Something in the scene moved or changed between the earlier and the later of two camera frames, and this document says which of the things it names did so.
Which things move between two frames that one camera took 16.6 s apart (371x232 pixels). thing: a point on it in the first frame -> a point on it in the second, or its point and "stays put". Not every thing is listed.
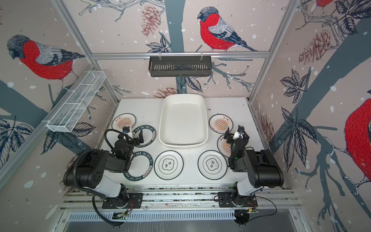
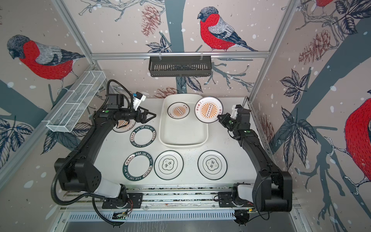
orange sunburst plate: (224, 147) -> (207, 108)
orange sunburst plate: (220, 123) -> (178, 110)
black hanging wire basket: (167, 66) stays put
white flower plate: (212, 165) stays put
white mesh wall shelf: (76, 101) stays put
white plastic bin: (183, 121) stays put
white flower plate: (168, 165) stays put
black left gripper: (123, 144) -> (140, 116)
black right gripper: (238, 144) -> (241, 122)
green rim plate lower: (140, 166) stays put
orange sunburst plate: (122, 120) stays put
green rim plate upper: (149, 134) stays put
